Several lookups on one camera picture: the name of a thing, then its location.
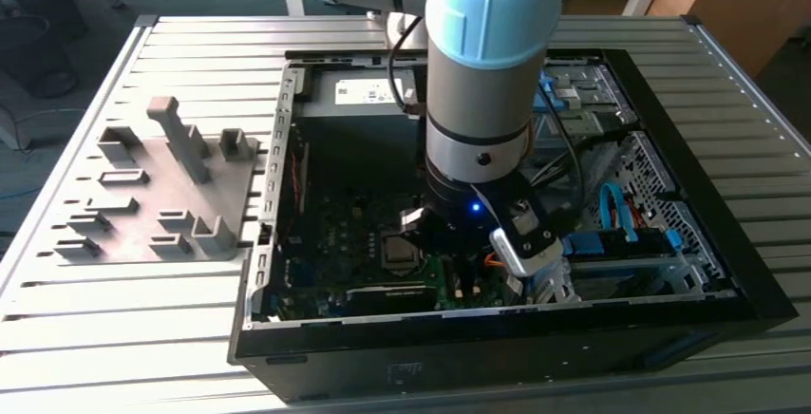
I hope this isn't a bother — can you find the silver CPU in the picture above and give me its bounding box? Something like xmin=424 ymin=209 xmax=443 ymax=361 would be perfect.
xmin=384 ymin=236 xmax=419 ymax=263

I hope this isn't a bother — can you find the CPU socket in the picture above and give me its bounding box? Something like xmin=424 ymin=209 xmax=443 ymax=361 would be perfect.
xmin=378 ymin=232 xmax=424 ymax=275

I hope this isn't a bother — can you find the black graphics card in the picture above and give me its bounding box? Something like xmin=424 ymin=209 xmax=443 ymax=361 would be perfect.
xmin=344 ymin=282 xmax=439 ymax=315

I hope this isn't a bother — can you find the green motherboard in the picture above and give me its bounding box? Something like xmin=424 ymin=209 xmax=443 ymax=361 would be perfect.
xmin=278 ymin=185 xmax=527 ymax=315

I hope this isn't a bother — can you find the hard disk in blue carrier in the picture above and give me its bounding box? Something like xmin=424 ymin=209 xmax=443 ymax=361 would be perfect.
xmin=562 ymin=228 xmax=684 ymax=259

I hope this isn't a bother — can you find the black PC case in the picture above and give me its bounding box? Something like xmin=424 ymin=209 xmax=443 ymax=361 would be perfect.
xmin=226 ymin=47 xmax=799 ymax=405

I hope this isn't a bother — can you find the grey metal disk bay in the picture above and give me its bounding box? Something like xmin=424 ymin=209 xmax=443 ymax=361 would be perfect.
xmin=528 ymin=242 xmax=708 ymax=305

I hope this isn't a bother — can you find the blue empty disk carrier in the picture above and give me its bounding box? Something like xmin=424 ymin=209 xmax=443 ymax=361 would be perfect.
xmin=534 ymin=69 xmax=571 ymax=115

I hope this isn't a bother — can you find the grey metal drive cage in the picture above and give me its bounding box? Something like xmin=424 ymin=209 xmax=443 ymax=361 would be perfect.
xmin=531 ymin=61 xmax=640 ymax=182

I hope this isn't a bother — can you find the grey parts rack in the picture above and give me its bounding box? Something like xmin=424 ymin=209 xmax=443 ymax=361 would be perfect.
xmin=37 ymin=97 xmax=263 ymax=268

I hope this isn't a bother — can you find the brown wooden cabinet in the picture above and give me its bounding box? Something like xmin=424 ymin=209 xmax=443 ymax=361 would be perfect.
xmin=646 ymin=0 xmax=811 ymax=81

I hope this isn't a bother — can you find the black office chair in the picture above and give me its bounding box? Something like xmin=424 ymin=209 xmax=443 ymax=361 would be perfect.
xmin=0 ymin=0 xmax=90 ymax=100

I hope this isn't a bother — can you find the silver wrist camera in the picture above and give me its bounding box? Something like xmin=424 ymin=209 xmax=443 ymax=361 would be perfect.
xmin=487 ymin=227 xmax=567 ymax=278

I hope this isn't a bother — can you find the black camera bracket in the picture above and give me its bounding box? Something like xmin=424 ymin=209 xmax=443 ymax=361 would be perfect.
xmin=468 ymin=179 xmax=567 ymax=263

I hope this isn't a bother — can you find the black camera cable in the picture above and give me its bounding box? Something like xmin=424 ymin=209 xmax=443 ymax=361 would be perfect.
xmin=536 ymin=69 xmax=588 ymax=230
xmin=387 ymin=14 xmax=424 ymax=114

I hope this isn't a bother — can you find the blue flat wire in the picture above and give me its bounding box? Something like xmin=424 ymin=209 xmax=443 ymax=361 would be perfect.
xmin=596 ymin=182 xmax=639 ymax=243

